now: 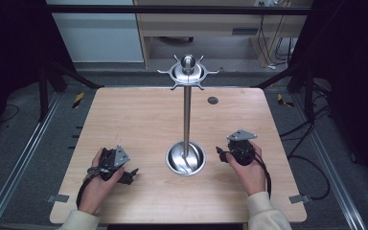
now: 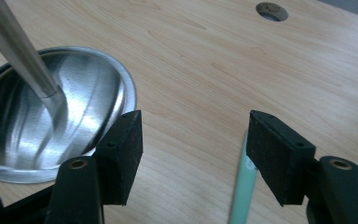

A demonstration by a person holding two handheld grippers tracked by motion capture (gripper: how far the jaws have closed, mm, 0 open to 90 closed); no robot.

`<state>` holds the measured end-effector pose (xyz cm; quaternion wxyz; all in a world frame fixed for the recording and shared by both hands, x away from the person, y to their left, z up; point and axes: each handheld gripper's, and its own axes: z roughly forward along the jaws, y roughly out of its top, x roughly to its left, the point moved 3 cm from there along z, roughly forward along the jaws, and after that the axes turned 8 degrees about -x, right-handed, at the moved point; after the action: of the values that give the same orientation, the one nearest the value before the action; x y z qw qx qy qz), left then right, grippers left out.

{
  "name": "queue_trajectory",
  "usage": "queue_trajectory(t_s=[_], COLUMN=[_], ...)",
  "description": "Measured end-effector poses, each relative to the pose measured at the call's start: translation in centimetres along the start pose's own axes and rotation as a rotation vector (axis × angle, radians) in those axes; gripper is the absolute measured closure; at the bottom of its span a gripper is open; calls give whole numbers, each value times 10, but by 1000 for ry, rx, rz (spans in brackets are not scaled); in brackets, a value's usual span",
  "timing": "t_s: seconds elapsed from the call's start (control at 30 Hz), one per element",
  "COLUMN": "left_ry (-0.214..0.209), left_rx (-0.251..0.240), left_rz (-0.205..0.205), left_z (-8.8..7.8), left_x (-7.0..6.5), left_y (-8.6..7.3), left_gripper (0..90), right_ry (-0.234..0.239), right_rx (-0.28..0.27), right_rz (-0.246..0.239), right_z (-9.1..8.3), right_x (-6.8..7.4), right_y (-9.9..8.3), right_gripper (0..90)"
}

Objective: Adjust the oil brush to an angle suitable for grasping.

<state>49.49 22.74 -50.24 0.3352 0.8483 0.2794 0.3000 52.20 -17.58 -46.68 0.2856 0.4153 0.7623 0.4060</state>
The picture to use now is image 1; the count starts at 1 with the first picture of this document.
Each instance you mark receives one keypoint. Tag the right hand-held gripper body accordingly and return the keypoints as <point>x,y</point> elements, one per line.
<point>242,150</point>

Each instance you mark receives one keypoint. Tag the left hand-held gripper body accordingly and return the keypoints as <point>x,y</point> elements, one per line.
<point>110,161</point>

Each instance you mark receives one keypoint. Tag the person's right hand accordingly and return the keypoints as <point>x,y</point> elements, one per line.
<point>250,177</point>

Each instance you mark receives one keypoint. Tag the person's left hand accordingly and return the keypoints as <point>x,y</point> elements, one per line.
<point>97,191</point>

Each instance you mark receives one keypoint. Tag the steel hook stand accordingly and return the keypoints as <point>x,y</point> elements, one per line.
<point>187,127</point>

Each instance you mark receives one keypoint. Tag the grey table grommet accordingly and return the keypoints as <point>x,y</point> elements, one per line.
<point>212,100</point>

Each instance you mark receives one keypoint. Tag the yellow black striped tape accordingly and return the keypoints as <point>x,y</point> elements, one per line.
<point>78,100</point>
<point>282,100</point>

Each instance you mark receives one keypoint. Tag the black metal stand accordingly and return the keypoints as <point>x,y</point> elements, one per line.
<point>54,80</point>
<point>300,80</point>

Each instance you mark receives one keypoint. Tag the wooden desk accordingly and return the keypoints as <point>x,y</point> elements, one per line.
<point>204,28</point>

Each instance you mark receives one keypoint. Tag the white cabinet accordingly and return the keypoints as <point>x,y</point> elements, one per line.
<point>99,35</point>

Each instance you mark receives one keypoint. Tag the dark curtain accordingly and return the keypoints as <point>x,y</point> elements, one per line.
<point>9,64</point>
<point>354,80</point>

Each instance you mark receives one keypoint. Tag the grey table bracket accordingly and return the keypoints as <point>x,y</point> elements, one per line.
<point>299,198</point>
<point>59,198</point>

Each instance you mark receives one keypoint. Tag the aluminium floor rail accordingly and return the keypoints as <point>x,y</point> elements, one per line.
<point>332,172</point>
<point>19,166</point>

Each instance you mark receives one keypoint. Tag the black frame bar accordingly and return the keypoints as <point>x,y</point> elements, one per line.
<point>172,9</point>

